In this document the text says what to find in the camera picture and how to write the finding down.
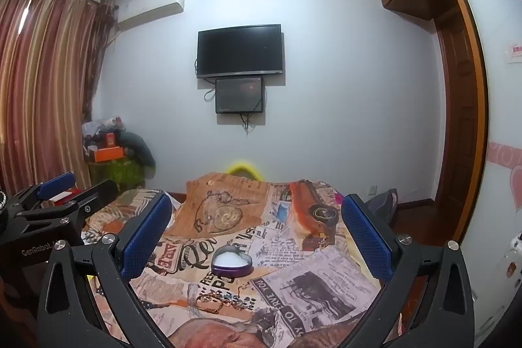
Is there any striped red curtain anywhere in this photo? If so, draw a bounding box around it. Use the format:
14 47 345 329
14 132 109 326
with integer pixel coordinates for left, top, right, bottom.
1 0 115 195

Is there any black wall television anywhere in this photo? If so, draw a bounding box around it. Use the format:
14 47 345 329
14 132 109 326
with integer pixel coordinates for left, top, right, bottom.
196 24 284 79

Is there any pink heart wall sticker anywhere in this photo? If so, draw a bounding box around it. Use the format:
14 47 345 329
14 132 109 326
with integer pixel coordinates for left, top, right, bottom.
487 142 522 211

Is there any red box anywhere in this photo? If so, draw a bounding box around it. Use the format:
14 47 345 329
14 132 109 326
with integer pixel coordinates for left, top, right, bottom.
41 187 81 207

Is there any small black wall monitor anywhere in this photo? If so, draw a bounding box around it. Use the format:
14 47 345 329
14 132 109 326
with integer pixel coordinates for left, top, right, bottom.
215 77 265 114

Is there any wooden door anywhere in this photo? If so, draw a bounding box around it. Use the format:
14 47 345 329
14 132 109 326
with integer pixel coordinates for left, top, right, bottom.
435 0 488 242

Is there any green patterned cabinet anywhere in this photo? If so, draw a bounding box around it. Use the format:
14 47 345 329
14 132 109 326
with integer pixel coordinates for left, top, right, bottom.
88 157 145 192

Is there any orange box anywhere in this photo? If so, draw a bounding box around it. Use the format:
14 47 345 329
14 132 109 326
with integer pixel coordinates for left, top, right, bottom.
91 146 125 162

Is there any yellow round object behind bed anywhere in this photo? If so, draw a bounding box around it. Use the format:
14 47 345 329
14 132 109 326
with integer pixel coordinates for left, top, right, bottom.
226 161 264 181

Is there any purple heart-shaped tin box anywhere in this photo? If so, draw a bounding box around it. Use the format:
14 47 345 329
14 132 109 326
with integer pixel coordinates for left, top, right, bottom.
210 245 253 278

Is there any dark backpack on floor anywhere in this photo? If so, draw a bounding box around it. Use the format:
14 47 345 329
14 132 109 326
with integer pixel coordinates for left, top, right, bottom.
365 188 398 224

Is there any newspaper print bedspread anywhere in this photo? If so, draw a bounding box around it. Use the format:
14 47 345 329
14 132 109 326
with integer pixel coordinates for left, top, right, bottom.
80 170 403 348

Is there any white air conditioner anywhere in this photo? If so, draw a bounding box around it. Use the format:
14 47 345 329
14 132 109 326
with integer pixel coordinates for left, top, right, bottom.
118 0 185 31

